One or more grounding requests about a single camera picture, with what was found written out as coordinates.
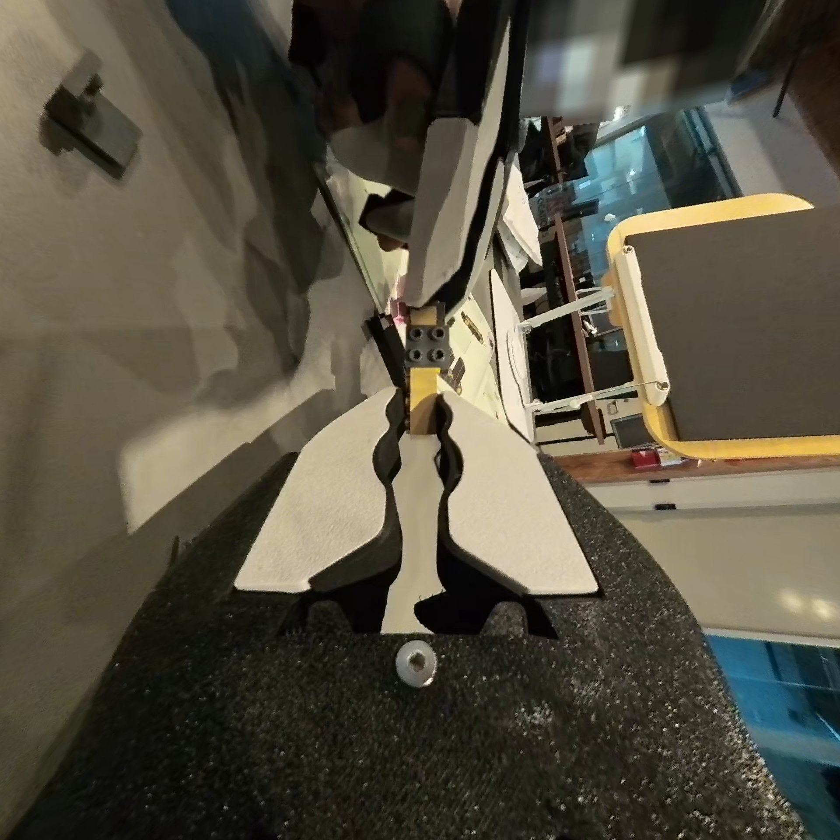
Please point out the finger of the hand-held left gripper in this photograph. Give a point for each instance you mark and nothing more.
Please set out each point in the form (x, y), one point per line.
(497, 203)
(443, 210)

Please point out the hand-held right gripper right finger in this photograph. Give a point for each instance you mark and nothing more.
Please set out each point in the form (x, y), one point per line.
(518, 518)

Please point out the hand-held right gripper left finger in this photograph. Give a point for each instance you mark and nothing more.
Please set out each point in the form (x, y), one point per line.
(321, 512)

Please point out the dark and yellow toy brick assembly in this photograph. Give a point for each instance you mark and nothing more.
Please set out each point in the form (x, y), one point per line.
(423, 387)

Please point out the small grey screen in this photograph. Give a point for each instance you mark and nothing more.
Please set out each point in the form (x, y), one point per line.
(630, 433)

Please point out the small red box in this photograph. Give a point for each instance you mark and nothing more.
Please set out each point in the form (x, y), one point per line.
(646, 459)

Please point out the instruction booklet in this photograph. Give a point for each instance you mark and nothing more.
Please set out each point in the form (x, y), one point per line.
(476, 354)

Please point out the yellow rimmed dark chair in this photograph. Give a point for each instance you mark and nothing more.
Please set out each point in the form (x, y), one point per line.
(754, 315)

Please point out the blue glass partition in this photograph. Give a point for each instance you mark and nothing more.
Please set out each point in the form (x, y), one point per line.
(781, 709)

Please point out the dark grey flat plate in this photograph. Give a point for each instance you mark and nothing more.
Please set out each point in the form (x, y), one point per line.
(98, 138)

